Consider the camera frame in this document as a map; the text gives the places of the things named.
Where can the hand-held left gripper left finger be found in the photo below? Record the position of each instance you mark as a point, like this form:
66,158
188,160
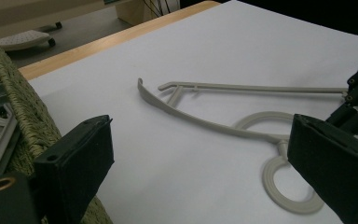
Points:
74,168

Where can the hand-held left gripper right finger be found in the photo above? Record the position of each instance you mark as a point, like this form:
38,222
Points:
338,171

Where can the low wheeled platform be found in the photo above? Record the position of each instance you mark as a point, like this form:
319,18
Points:
21,39

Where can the white paper sheet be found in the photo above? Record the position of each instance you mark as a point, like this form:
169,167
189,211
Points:
199,46

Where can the green woven basket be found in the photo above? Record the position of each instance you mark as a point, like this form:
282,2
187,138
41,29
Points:
18,102

